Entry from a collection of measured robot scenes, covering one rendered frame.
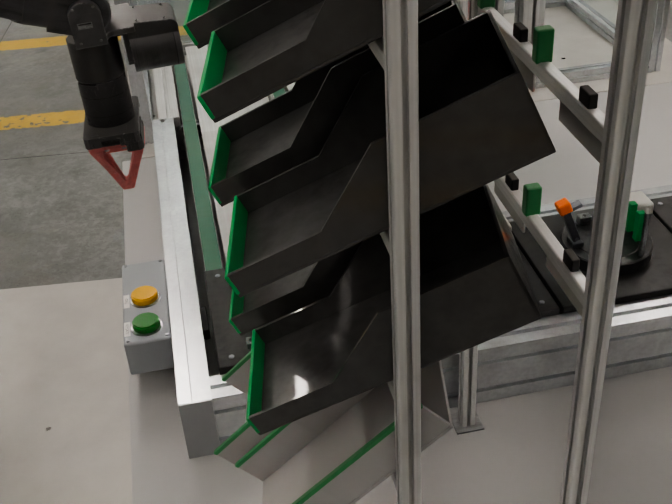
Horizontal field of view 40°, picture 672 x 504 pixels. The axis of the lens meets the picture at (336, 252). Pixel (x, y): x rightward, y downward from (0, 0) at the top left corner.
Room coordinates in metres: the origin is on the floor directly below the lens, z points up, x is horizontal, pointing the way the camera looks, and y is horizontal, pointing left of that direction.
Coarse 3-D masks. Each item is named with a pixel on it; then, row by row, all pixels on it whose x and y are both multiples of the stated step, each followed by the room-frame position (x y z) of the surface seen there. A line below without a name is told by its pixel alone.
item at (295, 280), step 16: (336, 256) 0.76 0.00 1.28; (352, 256) 0.76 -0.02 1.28; (304, 272) 0.82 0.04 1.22; (320, 272) 0.76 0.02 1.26; (336, 272) 0.76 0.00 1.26; (272, 288) 0.82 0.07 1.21; (288, 288) 0.81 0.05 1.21; (304, 288) 0.77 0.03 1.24; (320, 288) 0.77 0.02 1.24; (240, 304) 0.81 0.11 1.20; (256, 304) 0.80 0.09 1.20; (272, 304) 0.77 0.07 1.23; (288, 304) 0.77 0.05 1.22; (304, 304) 0.77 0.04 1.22; (240, 320) 0.77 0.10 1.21; (256, 320) 0.77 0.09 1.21; (272, 320) 0.77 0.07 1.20
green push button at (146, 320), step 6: (138, 318) 1.09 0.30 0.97; (144, 318) 1.09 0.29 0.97; (150, 318) 1.09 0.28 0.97; (156, 318) 1.09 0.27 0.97; (132, 324) 1.08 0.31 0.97; (138, 324) 1.08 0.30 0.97; (144, 324) 1.07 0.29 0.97; (150, 324) 1.07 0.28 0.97; (156, 324) 1.08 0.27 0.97; (138, 330) 1.07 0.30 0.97; (144, 330) 1.07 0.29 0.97; (150, 330) 1.07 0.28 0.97
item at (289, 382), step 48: (480, 192) 0.74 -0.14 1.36; (432, 240) 0.74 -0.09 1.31; (480, 240) 0.74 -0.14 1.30; (336, 288) 0.74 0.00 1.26; (384, 288) 0.74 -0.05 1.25; (432, 288) 0.62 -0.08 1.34; (480, 288) 0.62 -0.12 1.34; (528, 288) 0.63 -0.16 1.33; (288, 336) 0.74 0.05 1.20; (336, 336) 0.71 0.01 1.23; (384, 336) 0.62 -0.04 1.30; (432, 336) 0.62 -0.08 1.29; (480, 336) 0.62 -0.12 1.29; (288, 384) 0.67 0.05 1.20; (336, 384) 0.62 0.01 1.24
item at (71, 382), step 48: (48, 288) 1.34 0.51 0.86; (96, 288) 1.33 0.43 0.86; (0, 336) 1.21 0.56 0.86; (48, 336) 1.21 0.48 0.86; (96, 336) 1.20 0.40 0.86; (0, 384) 1.09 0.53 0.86; (48, 384) 1.09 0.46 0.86; (96, 384) 1.08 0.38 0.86; (0, 432) 0.99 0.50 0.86; (48, 432) 0.98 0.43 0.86; (96, 432) 0.97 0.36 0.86; (0, 480) 0.89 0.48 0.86; (48, 480) 0.89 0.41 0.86; (96, 480) 0.88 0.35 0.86
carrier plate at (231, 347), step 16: (208, 272) 1.20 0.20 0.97; (224, 272) 1.20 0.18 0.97; (208, 288) 1.16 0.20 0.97; (224, 288) 1.15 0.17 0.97; (224, 304) 1.11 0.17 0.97; (224, 320) 1.07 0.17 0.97; (224, 336) 1.04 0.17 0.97; (240, 336) 1.03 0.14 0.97; (224, 352) 1.00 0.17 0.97; (240, 352) 1.00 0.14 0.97; (224, 368) 0.97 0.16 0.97
